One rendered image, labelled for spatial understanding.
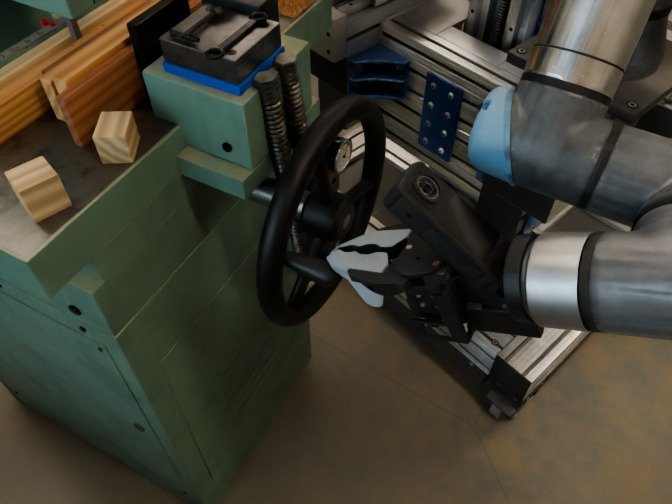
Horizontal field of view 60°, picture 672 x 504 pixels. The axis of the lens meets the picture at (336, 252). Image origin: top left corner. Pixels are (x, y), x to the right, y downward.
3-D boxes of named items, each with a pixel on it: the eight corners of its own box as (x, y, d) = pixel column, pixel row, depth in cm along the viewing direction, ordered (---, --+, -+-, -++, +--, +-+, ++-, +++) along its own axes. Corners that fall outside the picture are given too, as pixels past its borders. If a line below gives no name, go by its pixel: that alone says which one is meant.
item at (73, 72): (87, 135, 66) (64, 80, 61) (73, 130, 67) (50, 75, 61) (185, 57, 77) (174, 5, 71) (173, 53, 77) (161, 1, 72)
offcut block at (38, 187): (57, 186, 61) (41, 154, 58) (73, 205, 59) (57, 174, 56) (21, 203, 59) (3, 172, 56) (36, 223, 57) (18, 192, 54)
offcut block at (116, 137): (110, 138, 66) (100, 111, 63) (140, 137, 66) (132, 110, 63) (102, 164, 63) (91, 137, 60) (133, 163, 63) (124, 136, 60)
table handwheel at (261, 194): (415, 79, 74) (371, 268, 89) (279, 40, 80) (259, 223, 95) (303, 139, 51) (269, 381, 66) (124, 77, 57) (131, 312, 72)
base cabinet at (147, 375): (210, 520, 125) (114, 344, 71) (14, 402, 142) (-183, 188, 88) (314, 356, 150) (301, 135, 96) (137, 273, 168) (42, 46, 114)
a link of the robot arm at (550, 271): (569, 278, 40) (599, 206, 45) (505, 274, 43) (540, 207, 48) (590, 353, 44) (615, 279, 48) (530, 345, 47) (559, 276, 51)
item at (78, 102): (83, 148, 65) (63, 99, 60) (75, 144, 65) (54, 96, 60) (210, 45, 78) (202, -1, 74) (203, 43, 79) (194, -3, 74)
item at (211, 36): (240, 97, 61) (233, 48, 57) (156, 69, 64) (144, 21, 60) (303, 38, 68) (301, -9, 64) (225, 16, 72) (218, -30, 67)
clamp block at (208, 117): (250, 173, 67) (241, 107, 60) (156, 138, 71) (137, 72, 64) (314, 104, 75) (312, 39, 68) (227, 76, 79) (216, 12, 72)
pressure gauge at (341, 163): (336, 189, 102) (336, 153, 96) (317, 182, 103) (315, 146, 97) (352, 168, 106) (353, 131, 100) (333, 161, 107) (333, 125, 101)
